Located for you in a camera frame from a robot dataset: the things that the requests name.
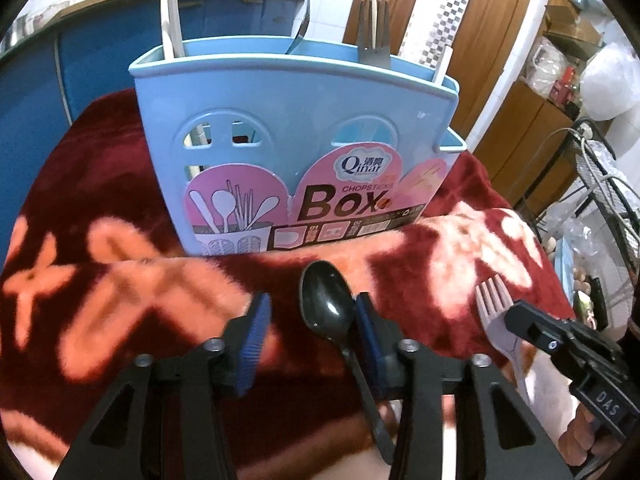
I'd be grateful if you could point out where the blue lower kitchen cabinet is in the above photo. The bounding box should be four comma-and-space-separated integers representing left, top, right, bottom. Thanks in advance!
0, 0, 351, 131

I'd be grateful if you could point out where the white power cable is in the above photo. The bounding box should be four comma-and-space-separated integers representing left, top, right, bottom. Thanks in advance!
575, 125, 640, 221

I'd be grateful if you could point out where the light blue plastic case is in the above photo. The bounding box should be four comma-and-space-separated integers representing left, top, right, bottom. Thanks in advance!
556, 237, 576, 286

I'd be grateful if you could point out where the white plastic bag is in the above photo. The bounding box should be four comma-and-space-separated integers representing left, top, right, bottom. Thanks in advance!
580, 42, 640, 121

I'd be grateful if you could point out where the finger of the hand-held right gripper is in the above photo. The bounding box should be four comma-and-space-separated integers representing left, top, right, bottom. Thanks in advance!
504, 300, 577, 357

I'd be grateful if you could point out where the black wire rack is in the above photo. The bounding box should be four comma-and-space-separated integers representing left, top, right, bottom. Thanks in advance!
515, 117, 640, 311

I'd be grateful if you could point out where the stainless steel spoon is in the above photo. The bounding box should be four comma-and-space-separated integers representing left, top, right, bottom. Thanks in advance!
284, 0, 312, 55

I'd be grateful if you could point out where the stainless steel fork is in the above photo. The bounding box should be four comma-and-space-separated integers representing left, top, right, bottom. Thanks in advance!
356, 0, 392, 67
474, 274, 532, 398

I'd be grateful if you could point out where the clear plastic bag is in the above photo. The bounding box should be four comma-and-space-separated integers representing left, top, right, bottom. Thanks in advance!
527, 35, 571, 96

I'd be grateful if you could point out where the pile of eggs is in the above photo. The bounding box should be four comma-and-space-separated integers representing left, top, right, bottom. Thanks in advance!
542, 235, 594, 301

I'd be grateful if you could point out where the red floral blanket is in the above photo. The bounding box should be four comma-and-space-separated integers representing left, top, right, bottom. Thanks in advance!
0, 87, 576, 480

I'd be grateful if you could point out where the wooden door with glass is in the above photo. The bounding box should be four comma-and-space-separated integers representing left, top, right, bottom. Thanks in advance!
344, 0, 541, 143

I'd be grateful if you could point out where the black plastic spoon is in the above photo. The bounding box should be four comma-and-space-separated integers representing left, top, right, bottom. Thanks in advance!
298, 260, 397, 467

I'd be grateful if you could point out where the person's right hand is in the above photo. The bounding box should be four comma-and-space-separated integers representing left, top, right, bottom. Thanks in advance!
557, 399, 617, 472

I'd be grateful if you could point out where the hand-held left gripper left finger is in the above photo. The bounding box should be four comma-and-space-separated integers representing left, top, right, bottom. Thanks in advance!
52, 292, 273, 480

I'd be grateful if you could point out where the light blue utensil box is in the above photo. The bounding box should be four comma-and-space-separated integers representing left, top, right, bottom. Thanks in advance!
127, 39, 468, 257

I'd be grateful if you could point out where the wooden shelf unit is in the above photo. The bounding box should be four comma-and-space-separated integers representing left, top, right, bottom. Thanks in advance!
470, 0, 601, 216

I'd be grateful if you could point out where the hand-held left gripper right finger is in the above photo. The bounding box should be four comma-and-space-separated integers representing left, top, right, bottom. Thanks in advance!
352, 292, 573, 480

